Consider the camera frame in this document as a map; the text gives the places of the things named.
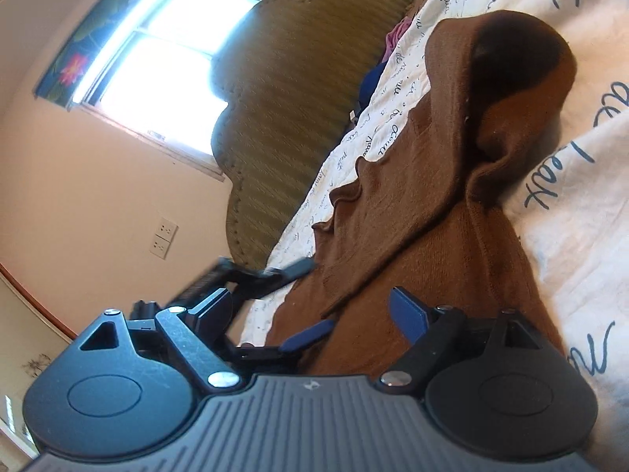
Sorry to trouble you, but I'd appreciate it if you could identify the white wall socket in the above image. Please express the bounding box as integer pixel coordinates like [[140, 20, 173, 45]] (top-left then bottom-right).
[[149, 218, 178, 260]]

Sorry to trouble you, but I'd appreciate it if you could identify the floral lotus window valance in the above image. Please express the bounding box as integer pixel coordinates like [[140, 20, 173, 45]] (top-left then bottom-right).
[[34, 0, 141, 108]]

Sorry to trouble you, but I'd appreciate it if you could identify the brown knit garment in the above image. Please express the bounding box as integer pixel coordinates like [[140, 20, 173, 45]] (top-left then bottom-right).
[[265, 11, 577, 376]]

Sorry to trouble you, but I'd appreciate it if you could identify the white script-print duvet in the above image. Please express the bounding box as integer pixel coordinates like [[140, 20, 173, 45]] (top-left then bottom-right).
[[269, 0, 628, 471]]

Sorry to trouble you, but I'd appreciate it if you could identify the purple garment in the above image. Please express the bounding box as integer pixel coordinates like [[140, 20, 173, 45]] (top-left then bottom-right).
[[381, 16, 413, 63]]

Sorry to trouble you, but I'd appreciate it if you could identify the olive green scalloped headboard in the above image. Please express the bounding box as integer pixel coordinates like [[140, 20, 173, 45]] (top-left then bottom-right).
[[210, 0, 425, 269]]

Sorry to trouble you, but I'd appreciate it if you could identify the bright window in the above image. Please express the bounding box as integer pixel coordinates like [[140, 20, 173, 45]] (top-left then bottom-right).
[[72, 0, 261, 163]]

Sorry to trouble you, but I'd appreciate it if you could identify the dark blue garment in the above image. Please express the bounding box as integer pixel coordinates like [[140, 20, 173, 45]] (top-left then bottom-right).
[[355, 63, 386, 116]]

